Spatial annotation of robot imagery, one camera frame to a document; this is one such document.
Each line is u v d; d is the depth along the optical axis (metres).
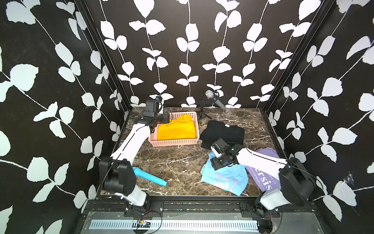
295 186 0.44
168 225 0.70
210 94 0.93
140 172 0.84
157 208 0.73
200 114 1.08
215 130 1.05
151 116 0.65
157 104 0.66
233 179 0.84
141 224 0.70
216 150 0.72
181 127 1.07
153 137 1.01
